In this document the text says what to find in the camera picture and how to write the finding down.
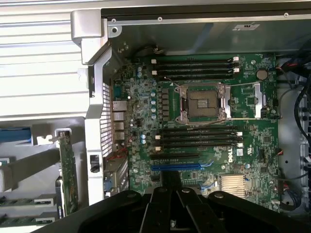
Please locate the blue expansion slot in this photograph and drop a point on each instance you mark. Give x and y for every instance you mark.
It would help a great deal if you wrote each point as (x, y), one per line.
(175, 167)

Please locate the round coin cell battery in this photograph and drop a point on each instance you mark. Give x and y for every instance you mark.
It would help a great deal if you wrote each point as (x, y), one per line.
(262, 74)

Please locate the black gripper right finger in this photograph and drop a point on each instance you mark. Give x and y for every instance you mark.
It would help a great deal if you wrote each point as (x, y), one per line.
(189, 211)

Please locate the green graphics card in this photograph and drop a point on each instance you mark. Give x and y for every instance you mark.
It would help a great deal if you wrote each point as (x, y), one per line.
(68, 174)

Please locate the thin metal locking lever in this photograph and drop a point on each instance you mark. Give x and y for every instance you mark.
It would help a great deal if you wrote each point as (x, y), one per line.
(255, 118)
(245, 84)

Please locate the black RAM slot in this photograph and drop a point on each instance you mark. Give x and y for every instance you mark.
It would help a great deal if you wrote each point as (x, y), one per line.
(199, 147)
(194, 77)
(194, 65)
(199, 129)
(199, 141)
(194, 71)
(194, 60)
(199, 135)

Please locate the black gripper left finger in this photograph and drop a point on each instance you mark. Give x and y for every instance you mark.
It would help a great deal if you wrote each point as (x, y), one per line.
(160, 208)

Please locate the blue VGA port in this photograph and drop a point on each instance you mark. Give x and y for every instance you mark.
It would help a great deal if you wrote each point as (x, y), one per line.
(108, 187)

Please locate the silver finned chipset heatsink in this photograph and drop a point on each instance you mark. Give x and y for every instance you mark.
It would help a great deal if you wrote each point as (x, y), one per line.
(233, 185)

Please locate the silver open PC case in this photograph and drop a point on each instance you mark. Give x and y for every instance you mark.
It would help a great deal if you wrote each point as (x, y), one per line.
(170, 36)

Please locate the silver rear port stack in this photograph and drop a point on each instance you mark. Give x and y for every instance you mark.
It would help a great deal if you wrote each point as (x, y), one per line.
(119, 116)

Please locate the white label sticker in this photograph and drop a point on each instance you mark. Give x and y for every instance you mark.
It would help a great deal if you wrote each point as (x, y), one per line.
(245, 26)

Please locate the green Dell motherboard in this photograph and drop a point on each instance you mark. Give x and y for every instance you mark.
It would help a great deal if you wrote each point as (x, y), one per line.
(145, 116)

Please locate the black expansion slot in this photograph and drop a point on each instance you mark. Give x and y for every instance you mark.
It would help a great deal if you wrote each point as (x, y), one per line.
(173, 156)

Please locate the blue flat part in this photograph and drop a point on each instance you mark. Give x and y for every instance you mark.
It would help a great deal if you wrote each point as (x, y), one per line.
(14, 136)

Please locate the CPU socket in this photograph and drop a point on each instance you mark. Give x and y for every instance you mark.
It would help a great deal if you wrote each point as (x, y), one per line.
(200, 102)

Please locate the grey parts rack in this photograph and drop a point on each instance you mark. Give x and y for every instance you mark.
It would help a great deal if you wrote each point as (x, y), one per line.
(36, 157)

